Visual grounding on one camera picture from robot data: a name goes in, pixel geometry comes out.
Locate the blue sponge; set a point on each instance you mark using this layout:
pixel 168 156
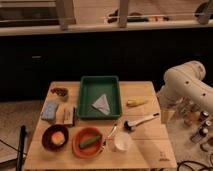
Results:
pixel 49 111

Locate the dark brown bowl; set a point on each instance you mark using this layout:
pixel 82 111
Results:
pixel 46 137

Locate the black stand pole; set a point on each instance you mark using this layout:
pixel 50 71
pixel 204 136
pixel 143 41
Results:
pixel 20 152

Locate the grey folded cloth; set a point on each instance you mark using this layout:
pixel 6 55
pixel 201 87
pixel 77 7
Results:
pixel 102 105

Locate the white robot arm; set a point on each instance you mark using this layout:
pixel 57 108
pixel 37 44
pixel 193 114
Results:
pixel 186 81

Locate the metal spoon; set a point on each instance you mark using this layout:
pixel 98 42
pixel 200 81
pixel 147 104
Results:
pixel 109 135

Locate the orange plate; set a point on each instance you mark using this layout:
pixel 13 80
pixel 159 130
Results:
pixel 82 135

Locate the white handled dish brush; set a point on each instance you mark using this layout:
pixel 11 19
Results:
pixel 131 125

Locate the wooden table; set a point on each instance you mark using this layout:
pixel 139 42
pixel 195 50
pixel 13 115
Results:
pixel 151 148

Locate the yellow banana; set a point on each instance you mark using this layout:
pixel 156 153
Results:
pixel 135 103

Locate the green cucumber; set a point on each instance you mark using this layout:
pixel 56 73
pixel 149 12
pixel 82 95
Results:
pixel 89 141

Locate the white paper cup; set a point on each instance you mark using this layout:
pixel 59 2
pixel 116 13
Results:
pixel 122 141

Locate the orange round fruit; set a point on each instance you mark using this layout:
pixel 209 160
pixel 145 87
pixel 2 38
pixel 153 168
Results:
pixel 58 138

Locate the wooden block brush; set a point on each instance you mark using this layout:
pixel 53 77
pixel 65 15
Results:
pixel 69 114

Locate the green plastic tray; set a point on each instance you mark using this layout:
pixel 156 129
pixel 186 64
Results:
pixel 91 88

